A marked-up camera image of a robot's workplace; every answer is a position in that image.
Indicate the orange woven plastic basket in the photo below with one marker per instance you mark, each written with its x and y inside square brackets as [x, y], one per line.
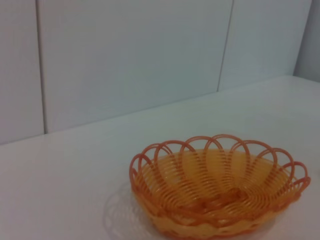
[215, 190]

